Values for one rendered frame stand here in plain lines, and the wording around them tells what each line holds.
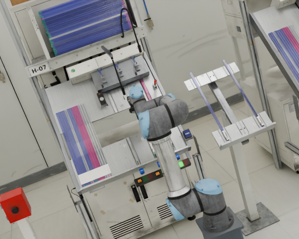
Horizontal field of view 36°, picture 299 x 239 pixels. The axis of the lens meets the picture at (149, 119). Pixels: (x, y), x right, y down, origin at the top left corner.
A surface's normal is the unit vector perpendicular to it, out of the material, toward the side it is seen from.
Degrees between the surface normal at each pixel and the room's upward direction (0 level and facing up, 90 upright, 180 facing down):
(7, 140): 90
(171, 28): 90
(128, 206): 90
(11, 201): 90
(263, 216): 0
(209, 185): 7
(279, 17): 44
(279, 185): 0
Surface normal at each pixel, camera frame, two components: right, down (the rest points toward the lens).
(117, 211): 0.28, 0.36
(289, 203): -0.29, -0.89
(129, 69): -0.03, -0.42
